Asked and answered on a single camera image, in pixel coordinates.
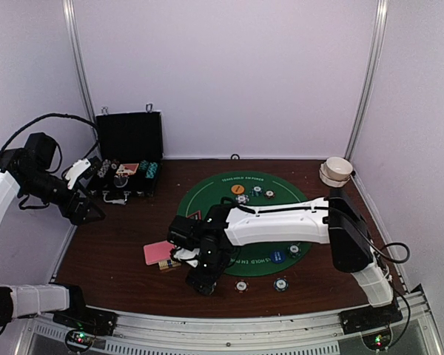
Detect triangular black red button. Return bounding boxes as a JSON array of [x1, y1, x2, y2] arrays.
[[186, 211, 202, 220]]

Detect brown chip stack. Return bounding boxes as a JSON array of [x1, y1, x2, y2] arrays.
[[235, 280, 249, 293]]

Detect blue white chips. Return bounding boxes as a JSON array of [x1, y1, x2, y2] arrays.
[[97, 159, 111, 178], [236, 195, 249, 204]]

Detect blue round button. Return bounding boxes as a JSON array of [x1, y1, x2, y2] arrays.
[[270, 250, 286, 264]]

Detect pink playing card deck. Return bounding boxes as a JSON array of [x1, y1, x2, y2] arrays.
[[143, 241, 174, 266]]

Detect orange round button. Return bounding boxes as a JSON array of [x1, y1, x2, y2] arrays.
[[231, 184, 245, 195]]

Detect green blue chip stack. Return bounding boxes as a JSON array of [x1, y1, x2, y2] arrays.
[[273, 278, 289, 292]]

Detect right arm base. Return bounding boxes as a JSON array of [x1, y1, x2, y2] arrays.
[[339, 305, 403, 335]]

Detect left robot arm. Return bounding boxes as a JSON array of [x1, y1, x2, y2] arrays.
[[0, 133, 105, 328]]

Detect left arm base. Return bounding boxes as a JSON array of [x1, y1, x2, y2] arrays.
[[53, 308, 118, 336]]

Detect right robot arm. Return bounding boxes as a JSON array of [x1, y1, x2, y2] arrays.
[[186, 189, 409, 327]]

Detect clear dealer button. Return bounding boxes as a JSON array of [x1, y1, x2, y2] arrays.
[[113, 175, 129, 189]]

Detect blue white chips in case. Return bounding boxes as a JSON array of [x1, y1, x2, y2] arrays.
[[97, 159, 111, 178]]

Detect clear card box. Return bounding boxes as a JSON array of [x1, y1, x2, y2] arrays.
[[158, 260, 181, 271]]

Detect brown chips in case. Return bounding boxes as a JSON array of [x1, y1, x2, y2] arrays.
[[110, 159, 120, 170]]

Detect red card deck in case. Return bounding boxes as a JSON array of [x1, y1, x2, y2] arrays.
[[116, 163, 139, 176]]

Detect round green poker mat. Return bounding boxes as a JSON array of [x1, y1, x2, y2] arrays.
[[177, 171, 312, 279]]

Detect green blue chips in case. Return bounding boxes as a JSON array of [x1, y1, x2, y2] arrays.
[[138, 160, 149, 172]]

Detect black poker case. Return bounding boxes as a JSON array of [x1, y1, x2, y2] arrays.
[[89, 103, 164, 201]]

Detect teal chip row in case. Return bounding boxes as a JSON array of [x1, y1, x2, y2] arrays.
[[145, 162, 159, 179]]

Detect white saucer dish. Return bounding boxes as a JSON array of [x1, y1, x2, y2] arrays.
[[319, 163, 352, 188]]

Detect white bowl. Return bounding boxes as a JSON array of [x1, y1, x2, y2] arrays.
[[324, 157, 354, 181]]

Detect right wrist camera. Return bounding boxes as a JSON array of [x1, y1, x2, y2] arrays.
[[166, 215, 207, 250]]

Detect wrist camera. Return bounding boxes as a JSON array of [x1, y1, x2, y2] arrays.
[[24, 132, 58, 171], [166, 215, 207, 250]]

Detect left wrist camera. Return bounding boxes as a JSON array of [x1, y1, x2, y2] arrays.
[[24, 132, 58, 171]]

